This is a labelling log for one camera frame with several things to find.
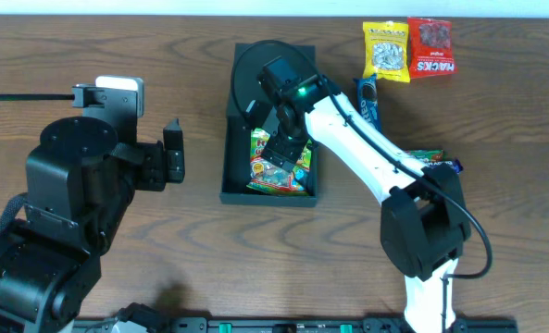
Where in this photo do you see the black gift box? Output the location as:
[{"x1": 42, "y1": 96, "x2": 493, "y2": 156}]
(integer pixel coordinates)
[{"x1": 219, "y1": 43, "x2": 319, "y2": 207}]

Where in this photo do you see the blue Oreo cookie pack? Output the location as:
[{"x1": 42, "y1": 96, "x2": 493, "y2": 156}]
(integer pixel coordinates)
[{"x1": 354, "y1": 74, "x2": 381, "y2": 131}]

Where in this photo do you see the green Haribo gummy bag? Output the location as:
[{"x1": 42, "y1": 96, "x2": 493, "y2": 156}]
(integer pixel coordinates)
[{"x1": 246, "y1": 129, "x2": 312, "y2": 196}]

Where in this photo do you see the yellow seeds snack bag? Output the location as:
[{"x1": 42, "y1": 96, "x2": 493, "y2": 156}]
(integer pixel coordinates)
[{"x1": 362, "y1": 21, "x2": 410, "y2": 83}]

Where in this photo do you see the red Hacks candy bag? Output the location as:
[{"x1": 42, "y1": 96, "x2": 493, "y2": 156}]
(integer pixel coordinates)
[{"x1": 407, "y1": 18, "x2": 457, "y2": 79}]

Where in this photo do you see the red KitKat chocolate bar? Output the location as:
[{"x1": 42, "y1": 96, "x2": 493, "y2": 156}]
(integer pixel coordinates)
[{"x1": 407, "y1": 150, "x2": 444, "y2": 163}]

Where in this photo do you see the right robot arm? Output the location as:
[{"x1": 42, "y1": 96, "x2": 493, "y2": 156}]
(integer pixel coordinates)
[{"x1": 246, "y1": 56, "x2": 470, "y2": 332}]

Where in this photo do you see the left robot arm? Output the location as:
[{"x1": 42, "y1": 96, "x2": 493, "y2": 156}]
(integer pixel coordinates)
[{"x1": 0, "y1": 77, "x2": 185, "y2": 332}]

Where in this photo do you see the blue Dairy Milk chocolate bar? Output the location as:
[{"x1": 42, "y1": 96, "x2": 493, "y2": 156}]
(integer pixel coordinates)
[{"x1": 428, "y1": 159, "x2": 464, "y2": 174}]

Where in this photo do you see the left black cable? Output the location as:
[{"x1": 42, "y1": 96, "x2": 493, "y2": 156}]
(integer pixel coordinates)
[{"x1": 0, "y1": 93, "x2": 76, "y2": 103}]

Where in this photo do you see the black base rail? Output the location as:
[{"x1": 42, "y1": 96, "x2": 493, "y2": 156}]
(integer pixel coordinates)
[{"x1": 72, "y1": 302, "x2": 519, "y2": 333}]

